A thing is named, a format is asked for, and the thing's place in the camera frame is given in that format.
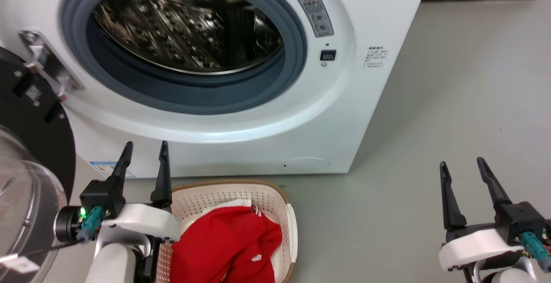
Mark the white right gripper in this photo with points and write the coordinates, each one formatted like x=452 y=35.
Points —
x=478 y=246

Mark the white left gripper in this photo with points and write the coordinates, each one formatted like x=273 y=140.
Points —
x=142 y=222

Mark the red sports jersey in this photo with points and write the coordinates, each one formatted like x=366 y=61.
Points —
x=224 y=244

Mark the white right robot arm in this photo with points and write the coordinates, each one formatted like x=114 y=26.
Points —
x=512 y=276

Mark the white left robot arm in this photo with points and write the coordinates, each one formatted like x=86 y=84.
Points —
x=112 y=265

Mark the cream plastic laundry basket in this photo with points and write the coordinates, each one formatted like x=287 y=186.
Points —
x=224 y=192

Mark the black glass washer door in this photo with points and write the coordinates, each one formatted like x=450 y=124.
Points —
x=43 y=145

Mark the stainless steel washing machine drum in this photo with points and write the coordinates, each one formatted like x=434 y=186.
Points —
x=185 y=29

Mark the blue energy label sticker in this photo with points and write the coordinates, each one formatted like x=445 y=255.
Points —
x=105 y=169

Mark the grey rubber door seal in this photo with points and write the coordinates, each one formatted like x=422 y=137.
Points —
x=193 y=95

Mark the white front-load washing machine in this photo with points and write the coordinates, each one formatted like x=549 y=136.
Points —
x=366 y=115

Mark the metal door hinge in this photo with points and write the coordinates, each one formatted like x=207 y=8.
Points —
x=47 y=63

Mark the grey warning sticker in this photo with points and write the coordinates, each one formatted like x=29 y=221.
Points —
x=315 y=14

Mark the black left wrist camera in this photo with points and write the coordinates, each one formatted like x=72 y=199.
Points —
x=97 y=197

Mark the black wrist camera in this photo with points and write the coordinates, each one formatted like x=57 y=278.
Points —
x=523 y=222
x=97 y=197

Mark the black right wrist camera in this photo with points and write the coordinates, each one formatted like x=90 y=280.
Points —
x=523 y=222

